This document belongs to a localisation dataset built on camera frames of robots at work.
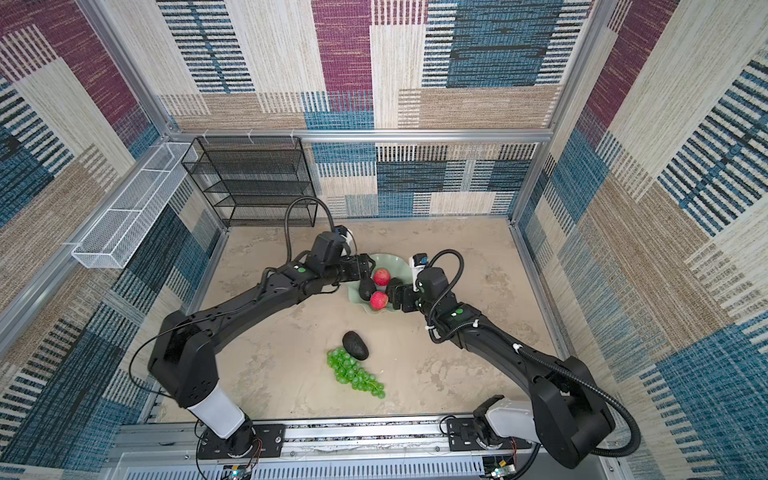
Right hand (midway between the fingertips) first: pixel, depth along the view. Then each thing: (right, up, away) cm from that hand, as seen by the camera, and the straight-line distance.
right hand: (403, 291), depth 85 cm
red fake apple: (-6, +3, +12) cm, 14 cm away
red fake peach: (-7, -4, +6) cm, 10 cm away
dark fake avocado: (-13, -15, 0) cm, 20 cm away
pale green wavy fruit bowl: (-1, +6, +17) cm, 18 cm away
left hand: (-10, +9, 0) cm, 13 cm away
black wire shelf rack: (-53, +37, +26) cm, 70 cm away
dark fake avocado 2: (-11, -1, +11) cm, 16 cm away
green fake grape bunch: (-15, -20, -5) cm, 25 cm away
